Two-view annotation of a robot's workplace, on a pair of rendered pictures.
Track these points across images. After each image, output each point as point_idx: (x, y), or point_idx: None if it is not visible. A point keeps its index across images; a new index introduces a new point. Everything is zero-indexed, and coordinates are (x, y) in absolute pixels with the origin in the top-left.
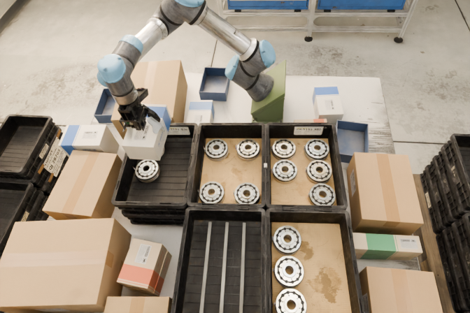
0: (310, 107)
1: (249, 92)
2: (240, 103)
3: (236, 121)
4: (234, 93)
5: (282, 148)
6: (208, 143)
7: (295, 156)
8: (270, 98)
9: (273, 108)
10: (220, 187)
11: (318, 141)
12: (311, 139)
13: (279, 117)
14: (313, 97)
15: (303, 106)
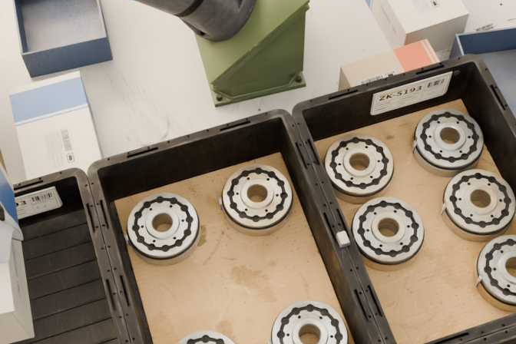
0: (361, 14)
1: (192, 21)
2: (159, 53)
3: (166, 114)
4: (129, 30)
5: (352, 164)
6: (133, 216)
7: (395, 178)
8: (263, 24)
9: (277, 50)
10: (226, 343)
11: (444, 115)
12: (419, 114)
13: (295, 70)
14: None
15: (342, 17)
